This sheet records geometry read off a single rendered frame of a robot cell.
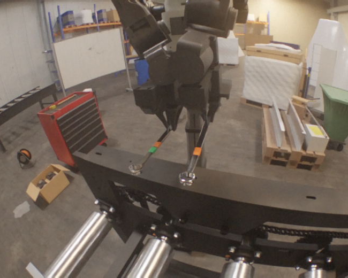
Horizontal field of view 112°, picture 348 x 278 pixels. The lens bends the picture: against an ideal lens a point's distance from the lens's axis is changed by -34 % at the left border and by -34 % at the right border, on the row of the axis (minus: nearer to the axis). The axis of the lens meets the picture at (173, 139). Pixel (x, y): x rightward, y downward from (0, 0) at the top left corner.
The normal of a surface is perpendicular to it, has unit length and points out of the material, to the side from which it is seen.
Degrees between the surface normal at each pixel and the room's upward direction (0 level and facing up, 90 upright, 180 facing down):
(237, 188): 0
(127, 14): 84
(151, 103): 90
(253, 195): 0
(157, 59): 90
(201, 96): 102
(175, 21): 90
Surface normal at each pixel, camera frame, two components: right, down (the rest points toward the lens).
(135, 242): -0.09, -0.83
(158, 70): 0.04, 0.55
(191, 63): -0.39, 0.69
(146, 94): -0.39, 0.54
